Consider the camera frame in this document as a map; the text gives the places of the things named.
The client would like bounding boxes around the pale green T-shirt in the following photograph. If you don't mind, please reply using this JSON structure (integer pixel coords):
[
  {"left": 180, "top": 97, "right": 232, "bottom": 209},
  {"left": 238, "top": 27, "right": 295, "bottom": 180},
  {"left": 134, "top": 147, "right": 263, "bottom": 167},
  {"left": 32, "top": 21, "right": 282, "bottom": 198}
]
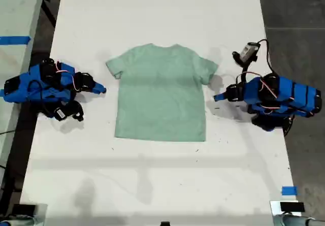
[{"left": 105, "top": 43, "right": 219, "bottom": 142}]

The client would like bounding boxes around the black camera cable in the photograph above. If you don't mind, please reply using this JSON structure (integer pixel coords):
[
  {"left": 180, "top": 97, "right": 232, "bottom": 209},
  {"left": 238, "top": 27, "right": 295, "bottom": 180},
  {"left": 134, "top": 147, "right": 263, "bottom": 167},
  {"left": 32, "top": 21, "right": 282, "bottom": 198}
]
[
  {"left": 255, "top": 39, "right": 278, "bottom": 77},
  {"left": 27, "top": 80, "right": 55, "bottom": 119}
]

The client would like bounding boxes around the black base cable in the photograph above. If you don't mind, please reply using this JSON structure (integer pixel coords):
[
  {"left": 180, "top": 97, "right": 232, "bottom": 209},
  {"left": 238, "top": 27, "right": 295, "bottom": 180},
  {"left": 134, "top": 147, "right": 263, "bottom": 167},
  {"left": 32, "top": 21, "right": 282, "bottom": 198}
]
[{"left": 283, "top": 110, "right": 297, "bottom": 137}]

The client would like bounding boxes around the grey black camera box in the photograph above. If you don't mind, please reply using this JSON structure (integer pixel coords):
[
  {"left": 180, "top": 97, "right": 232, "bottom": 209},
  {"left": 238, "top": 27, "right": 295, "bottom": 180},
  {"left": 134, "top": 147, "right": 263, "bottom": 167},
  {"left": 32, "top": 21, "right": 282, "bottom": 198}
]
[{"left": 240, "top": 42, "right": 261, "bottom": 61}]

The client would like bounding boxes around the bright metal plate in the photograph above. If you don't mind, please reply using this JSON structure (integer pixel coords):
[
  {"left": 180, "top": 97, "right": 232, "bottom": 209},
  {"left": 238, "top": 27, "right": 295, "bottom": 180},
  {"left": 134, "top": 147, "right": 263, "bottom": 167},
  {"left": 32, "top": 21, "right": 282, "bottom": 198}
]
[{"left": 269, "top": 200, "right": 303, "bottom": 217}]

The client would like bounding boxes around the black table leg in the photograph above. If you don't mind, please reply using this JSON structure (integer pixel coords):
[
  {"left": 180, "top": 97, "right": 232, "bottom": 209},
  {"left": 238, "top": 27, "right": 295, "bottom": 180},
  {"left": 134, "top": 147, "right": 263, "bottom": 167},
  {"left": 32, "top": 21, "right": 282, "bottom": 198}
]
[{"left": 40, "top": 0, "right": 58, "bottom": 29}]

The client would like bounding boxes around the square blue tape piece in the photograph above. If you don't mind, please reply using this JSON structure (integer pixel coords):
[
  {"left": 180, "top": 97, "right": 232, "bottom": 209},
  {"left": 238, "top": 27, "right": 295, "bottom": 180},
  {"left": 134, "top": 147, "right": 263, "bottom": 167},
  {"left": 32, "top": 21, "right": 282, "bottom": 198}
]
[{"left": 281, "top": 186, "right": 298, "bottom": 196}]

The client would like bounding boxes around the grey metal tube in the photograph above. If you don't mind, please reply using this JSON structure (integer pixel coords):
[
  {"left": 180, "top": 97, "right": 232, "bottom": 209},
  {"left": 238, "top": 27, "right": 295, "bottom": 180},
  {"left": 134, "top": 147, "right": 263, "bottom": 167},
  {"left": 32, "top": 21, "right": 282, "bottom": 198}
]
[
  {"left": 273, "top": 213, "right": 325, "bottom": 226},
  {"left": 0, "top": 217, "right": 38, "bottom": 226}
]

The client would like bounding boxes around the black box on dull plate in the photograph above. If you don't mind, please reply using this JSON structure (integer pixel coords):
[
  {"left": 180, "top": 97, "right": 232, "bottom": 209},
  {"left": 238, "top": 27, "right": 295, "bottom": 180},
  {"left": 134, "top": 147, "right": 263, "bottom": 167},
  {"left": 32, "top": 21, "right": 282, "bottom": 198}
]
[{"left": 12, "top": 204, "right": 37, "bottom": 216}]

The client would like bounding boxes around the black labelled camera box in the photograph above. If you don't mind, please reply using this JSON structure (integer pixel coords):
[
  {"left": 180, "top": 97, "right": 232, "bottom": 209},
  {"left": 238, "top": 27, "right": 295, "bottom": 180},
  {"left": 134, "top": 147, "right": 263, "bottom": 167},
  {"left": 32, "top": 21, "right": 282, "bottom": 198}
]
[{"left": 53, "top": 106, "right": 68, "bottom": 121}]

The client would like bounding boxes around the long blue tape strip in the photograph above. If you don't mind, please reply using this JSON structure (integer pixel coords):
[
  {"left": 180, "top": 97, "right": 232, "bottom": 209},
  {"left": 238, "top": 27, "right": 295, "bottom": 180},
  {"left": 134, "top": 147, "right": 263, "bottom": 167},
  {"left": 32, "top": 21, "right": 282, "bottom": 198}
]
[{"left": 0, "top": 35, "right": 32, "bottom": 46}]

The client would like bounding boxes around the black box on bright plate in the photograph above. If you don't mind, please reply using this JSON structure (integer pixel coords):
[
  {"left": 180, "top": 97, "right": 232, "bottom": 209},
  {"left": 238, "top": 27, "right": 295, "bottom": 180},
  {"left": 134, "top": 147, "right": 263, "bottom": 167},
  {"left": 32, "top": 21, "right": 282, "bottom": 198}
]
[{"left": 279, "top": 202, "right": 305, "bottom": 213}]

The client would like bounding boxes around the white side table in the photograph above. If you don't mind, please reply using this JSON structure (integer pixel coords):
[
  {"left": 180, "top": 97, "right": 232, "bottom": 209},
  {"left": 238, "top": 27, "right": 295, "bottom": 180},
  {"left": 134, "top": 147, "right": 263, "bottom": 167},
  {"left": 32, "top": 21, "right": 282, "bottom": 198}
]
[{"left": 0, "top": 0, "right": 47, "bottom": 176}]

